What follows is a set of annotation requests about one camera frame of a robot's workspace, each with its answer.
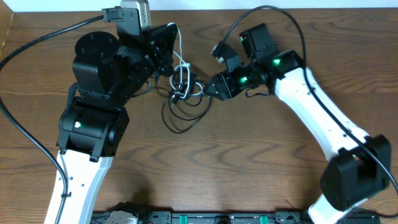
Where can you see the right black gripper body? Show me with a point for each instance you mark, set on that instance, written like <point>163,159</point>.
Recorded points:
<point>238,81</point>

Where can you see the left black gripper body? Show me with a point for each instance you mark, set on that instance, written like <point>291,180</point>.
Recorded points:
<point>162,43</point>

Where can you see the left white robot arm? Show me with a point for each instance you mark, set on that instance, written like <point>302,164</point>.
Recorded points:
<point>109,70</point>

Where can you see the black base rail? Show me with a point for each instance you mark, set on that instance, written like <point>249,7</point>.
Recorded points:
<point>127,212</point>

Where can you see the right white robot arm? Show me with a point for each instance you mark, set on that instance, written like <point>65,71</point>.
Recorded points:
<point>358,164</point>

